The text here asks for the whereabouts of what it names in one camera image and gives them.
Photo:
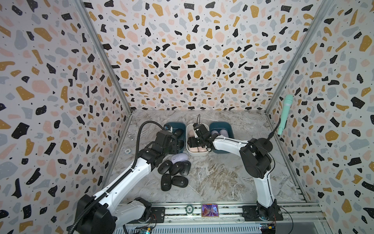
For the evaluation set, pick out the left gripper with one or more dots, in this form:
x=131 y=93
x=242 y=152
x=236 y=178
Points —
x=176 y=147

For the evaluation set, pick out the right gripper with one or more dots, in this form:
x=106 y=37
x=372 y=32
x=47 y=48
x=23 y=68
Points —
x=192 y=142

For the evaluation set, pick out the black mouse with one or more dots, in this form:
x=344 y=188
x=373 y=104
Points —
x=178 y=133
x=176 y=168
x=186 y=168
x=180 y=181
x=164 y=167
x=166 y=182

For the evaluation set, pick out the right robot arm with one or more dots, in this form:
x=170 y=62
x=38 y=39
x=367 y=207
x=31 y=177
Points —
x=257 y=161

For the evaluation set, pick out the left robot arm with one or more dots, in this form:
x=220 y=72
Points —
x=96 y=214

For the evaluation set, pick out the white storage box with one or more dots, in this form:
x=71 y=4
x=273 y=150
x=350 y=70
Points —
x=191 y=127

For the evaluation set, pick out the right teal storage box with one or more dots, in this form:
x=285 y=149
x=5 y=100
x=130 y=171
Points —
x=225 y=125

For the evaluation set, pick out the teal storage box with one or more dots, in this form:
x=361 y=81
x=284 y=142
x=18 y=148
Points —
x=181 y=125
x=225 y=125

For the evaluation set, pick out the left teal storage box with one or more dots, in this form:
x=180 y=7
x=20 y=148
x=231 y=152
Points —
x=181 y=125

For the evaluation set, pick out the small colourful screen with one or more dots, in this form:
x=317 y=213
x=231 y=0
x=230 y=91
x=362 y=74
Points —
x=209 y=210

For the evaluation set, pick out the green microphone on stand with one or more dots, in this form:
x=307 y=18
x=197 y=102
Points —
x=287 y=103

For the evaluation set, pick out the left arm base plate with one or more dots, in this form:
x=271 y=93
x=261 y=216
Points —
x=152 y=216

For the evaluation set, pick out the aluminium front rail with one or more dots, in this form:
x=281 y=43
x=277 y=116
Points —
x=298 y=218

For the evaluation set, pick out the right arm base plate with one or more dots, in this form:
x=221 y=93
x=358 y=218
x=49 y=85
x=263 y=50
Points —
x=260 y=213

